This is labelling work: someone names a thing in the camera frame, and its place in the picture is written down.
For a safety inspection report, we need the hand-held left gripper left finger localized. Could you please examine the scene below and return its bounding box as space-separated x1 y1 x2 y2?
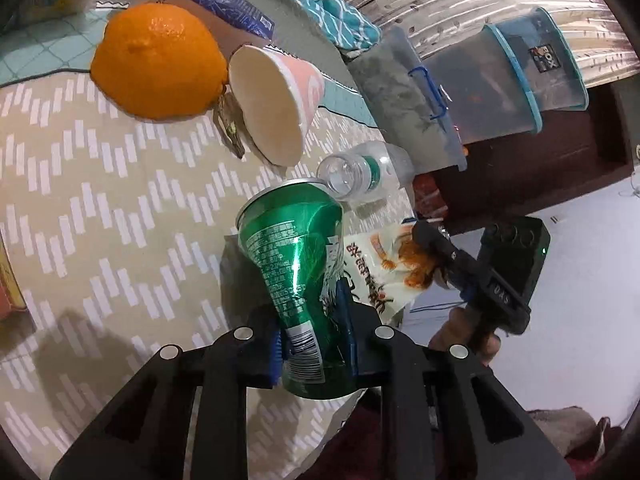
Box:
50 305 281 480

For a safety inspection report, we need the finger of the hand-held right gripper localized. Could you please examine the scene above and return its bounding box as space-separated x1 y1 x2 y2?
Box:
411 220 484 304

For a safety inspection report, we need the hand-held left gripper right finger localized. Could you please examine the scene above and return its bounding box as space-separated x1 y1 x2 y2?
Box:
337 282 576 480

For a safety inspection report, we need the white orange snack packet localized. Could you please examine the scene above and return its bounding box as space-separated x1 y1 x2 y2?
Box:
342 221 443 328

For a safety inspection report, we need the crushed green drink can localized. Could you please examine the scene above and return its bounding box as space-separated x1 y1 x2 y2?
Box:
236 178 346 401

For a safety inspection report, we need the clear plastic bottle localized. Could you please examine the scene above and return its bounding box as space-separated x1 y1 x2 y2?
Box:
317 141 416 211

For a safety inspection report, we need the person's right hand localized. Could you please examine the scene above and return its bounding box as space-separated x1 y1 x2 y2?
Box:
429 306 502 369

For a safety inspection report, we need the dark wooden cabinet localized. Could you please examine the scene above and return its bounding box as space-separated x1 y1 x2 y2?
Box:
415 80 640 236

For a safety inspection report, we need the large translucent storage box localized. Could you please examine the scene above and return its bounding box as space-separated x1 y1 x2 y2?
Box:
349 27 469 172

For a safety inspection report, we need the grey cloth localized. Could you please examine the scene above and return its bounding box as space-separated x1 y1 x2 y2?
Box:
527 406 627 461

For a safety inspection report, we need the clear container teal rim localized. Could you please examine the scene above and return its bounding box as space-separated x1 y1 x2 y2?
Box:
425 6 590 147

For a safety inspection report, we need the beige zigzag mat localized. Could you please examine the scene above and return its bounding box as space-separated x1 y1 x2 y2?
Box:
0 67 416 476

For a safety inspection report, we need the pink paper cup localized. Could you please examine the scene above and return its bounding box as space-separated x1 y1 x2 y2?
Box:
228 44 326 168

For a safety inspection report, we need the dry peel scrap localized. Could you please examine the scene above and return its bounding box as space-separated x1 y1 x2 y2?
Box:
212 87 247 159

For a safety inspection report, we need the red yellow box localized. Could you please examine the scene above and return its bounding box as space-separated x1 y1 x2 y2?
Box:
0 232 29 322

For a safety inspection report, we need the teal patterned cloth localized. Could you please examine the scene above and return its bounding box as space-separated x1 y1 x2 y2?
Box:
217 0 383 57

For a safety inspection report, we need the orange fruit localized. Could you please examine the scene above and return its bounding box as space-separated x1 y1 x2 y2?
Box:
90 2 228 122

